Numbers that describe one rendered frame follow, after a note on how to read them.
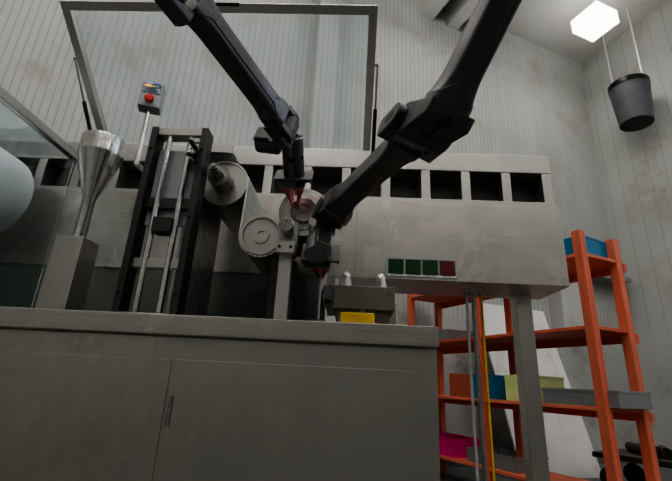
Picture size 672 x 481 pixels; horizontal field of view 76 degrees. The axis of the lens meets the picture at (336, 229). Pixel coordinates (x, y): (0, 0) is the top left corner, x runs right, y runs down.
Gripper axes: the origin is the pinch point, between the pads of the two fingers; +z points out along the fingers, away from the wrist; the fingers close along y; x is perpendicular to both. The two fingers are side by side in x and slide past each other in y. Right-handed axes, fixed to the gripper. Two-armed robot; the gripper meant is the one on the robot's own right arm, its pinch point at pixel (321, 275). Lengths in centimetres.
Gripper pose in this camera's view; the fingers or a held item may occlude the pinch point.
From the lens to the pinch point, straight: 121.1
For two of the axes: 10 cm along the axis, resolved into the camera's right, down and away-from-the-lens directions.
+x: 0.5, -6.4, 7.7
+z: 0.0, 7.7, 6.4
